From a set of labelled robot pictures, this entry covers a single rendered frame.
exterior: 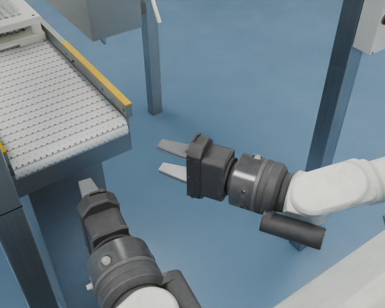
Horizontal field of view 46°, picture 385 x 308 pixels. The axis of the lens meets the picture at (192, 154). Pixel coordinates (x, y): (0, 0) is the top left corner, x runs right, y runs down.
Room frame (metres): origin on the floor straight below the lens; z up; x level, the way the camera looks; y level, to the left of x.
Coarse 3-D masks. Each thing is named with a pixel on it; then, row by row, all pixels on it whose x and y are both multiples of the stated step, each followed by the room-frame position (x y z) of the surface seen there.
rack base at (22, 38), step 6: (30, 30) 1.17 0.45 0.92; (42, 30) 1.17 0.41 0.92; (6, 36) 1.13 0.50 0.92; (12, 36) 1.13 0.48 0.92; (18, 36) 1.13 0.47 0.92; (24, 36) 1.13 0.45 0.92; (30, 36) 1.13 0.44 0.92; (36, 36) 1.14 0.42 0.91; (42, 36) 1.15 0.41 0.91; (0, 42) 1.10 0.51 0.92; (6, 42) 1.10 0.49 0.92; (12, 42) 1.10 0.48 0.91; (18, 42) 1.11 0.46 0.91; (24, 42) 1.12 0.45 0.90; (30, 42) 1.13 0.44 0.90; (36, 42) 1.14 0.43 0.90; (0, 48) 1.08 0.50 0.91; (6, 48) 1.11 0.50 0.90
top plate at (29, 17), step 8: (16, 0) 1.26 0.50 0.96; (24, 8) 1.20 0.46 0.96; (16, 16) 1.15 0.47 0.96; (24, 16) 1.15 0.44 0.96; (32, 16) 1.15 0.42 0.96; (40, 16) 1.16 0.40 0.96; (0, 24) 1.10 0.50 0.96; (8, 24) 1.11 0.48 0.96; (16, 24) 1.12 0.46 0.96; (24, 24) 1.13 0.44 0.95; (32, 24) 1.14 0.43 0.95; (0, 32) 1.09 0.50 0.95
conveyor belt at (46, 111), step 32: (0, 64) 1.03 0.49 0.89; (32, 64) 1.03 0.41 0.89; (64, 64) 1.03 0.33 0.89; (0, 96) 0.89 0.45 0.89; (32, 96) 0.89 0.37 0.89; (64, 96) 0.89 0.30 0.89; (96, 96) 0.89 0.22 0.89; (0, 128) 0.77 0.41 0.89; (32, 128) 0.77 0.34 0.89; (64, 128) 0.77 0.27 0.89; (96, 128) 0.77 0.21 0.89; (32, 160) 0.68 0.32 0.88
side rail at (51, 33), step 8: (48, 24) 1.18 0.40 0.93; (48, 32) 1.15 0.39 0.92; (56, 32) 1.13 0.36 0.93; (56, 40) 1.10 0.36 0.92; (64, 40) 1.09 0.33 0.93; (64, 48) 1.06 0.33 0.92; (72, 56) 1.02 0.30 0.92; (80, 64) 0.98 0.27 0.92; (88, 72) 0.95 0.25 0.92; (96, 80) 0.91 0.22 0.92; (104, 88) 0.88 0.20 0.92; (112, 96) 0.85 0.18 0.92; (120, 104) 0.82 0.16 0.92; (128, 112) 0.80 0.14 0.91
